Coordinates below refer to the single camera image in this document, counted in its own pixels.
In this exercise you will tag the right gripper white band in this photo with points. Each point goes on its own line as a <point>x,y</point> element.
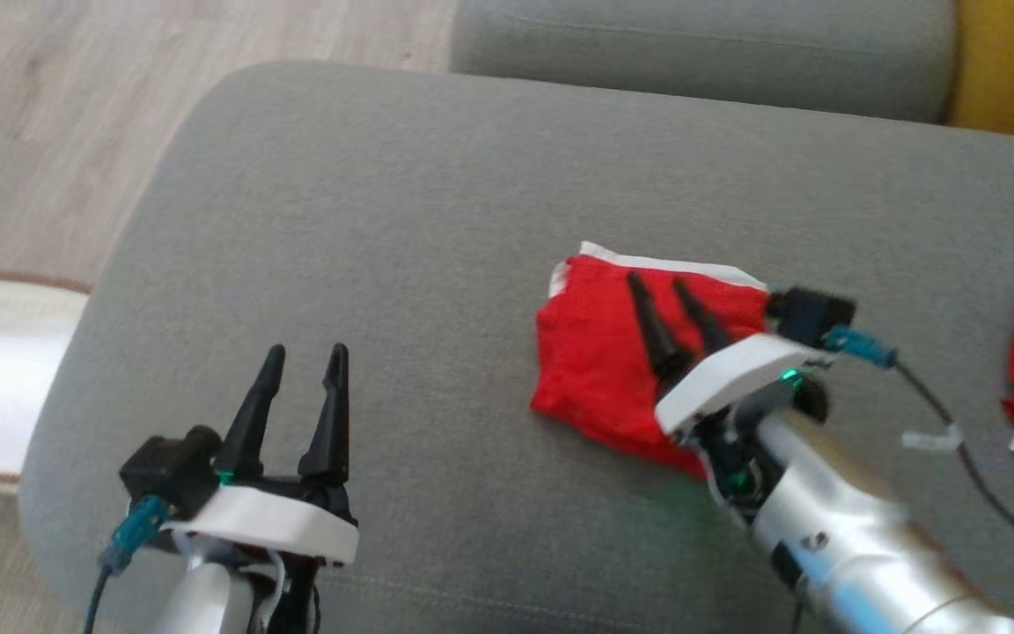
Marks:
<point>727,379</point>

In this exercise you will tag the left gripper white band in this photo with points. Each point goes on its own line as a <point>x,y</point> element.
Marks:
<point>278,524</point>

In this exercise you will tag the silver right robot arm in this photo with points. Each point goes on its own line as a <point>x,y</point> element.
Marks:
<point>841,546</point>

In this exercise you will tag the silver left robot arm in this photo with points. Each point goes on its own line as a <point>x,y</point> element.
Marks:
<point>203,599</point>

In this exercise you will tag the small grey sofa cushion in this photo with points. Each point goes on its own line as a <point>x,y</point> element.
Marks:
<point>692,53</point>

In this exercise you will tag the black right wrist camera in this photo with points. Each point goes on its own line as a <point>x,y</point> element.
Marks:
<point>811,315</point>

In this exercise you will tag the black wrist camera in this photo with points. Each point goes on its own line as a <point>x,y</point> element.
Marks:
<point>811,315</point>
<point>168,471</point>

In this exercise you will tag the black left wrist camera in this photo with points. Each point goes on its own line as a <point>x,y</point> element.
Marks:
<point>168,471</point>

